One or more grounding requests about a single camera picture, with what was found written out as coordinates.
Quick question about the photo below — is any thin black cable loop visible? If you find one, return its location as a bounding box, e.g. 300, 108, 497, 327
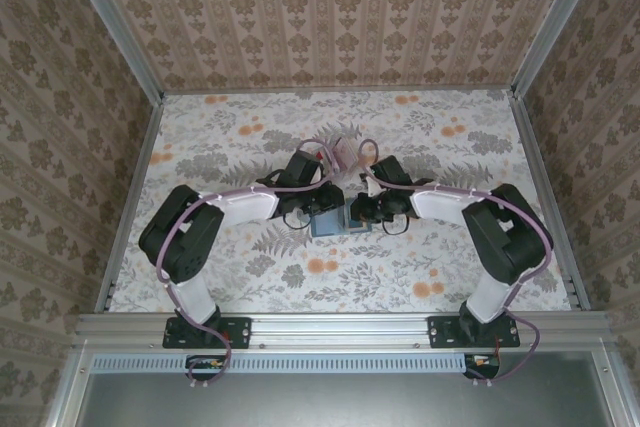
381, 211, 409, 236
281, 208, 307, 231

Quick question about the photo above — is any aluminium back rail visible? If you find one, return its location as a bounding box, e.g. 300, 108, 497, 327
162, 86, 516, 97

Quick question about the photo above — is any grey slotted cable duct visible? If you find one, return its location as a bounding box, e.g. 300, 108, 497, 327
92, 352, 465, 374

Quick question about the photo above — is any aluminium side rail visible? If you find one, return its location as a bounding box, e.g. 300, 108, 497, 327
94, 94, 166, 313
508, 90, 592, 312

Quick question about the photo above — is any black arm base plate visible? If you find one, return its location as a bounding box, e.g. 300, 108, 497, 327
427, 315, 521, 350
163, 315, 252, 350

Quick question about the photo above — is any black controller box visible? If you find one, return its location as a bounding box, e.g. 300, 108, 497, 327
463, 352, 502, 379
185, 354, 227, 382

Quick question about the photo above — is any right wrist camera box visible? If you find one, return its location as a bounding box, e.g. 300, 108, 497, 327
360, 174, 385, 197

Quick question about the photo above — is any purple cable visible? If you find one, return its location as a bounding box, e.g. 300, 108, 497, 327
155, 139, 351, 389
355, 138, 555, 388

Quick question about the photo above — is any clear plastic card box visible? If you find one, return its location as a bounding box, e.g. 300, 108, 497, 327
319, 135, 365, 176

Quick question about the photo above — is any blue card holder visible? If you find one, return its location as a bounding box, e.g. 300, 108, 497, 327
309, 205, 375, 239

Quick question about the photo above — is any aluminium mounting rail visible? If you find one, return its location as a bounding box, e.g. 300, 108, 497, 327
74, 310, 615, 351

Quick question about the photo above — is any aluminium frame post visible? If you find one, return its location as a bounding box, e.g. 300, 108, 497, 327
57, 0, 166, 104
510, 0, 610, 98

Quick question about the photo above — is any grey metal panel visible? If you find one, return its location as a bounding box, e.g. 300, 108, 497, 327
47, 346, 640, 427

